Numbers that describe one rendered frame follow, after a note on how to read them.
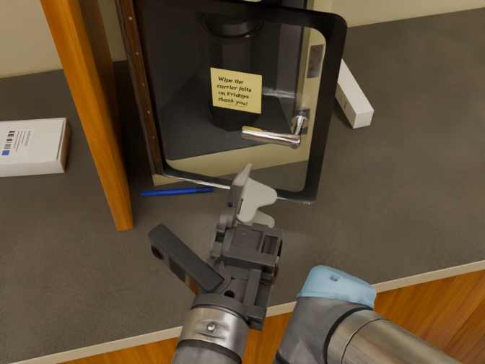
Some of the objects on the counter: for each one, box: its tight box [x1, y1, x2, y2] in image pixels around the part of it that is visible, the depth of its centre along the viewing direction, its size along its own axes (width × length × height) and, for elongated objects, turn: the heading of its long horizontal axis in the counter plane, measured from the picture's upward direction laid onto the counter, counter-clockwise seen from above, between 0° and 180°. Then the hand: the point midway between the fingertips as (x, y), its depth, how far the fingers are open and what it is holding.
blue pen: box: [141, 186, 213, 196], centre depth 106 cm, size 1×14×1 cm, turn 95°
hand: (242, 182), depth 75 cm, fingers open, 4 cm apart
